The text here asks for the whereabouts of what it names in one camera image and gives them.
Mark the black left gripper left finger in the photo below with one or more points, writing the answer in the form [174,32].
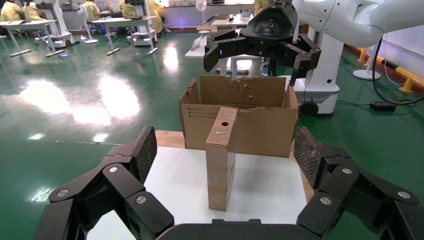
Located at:
[112,185]

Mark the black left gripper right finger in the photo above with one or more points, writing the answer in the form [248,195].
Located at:
[348,188]

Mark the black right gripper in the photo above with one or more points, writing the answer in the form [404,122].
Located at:
[270,30]

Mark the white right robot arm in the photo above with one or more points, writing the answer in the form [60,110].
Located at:
[348,20]

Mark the flat cardboard box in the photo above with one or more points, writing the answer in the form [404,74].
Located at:
[222,16]

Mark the big open cardboard box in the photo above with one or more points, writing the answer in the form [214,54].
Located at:
[265,132]

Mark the white table with boxes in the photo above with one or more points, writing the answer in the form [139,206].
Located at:
[228,22]

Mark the person in yellow coat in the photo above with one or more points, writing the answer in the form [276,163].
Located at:
[92,10]
[260,5]
[127,9]
[156,16]
[10,12]
[33,13]

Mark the white robot body column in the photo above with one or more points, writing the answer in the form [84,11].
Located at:
[326,78]

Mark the white standing fan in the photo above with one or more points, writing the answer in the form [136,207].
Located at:
[201,5]

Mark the long white counter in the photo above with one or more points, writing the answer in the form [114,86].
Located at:
[185,15]

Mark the black power adapter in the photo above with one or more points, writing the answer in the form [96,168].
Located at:
[382,106]

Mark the white floor stand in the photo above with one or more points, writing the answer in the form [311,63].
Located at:
[364,75]

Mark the white wheeled robot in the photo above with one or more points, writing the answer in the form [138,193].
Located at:
[144,34]
[59,26]

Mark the yellow black floor barrier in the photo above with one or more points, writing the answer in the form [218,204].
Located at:
[407,74]

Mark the white grey-legged work table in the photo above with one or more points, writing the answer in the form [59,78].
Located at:
[122,21]
[28,24]

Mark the white pedestal stand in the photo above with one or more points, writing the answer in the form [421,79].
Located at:
[86,30]

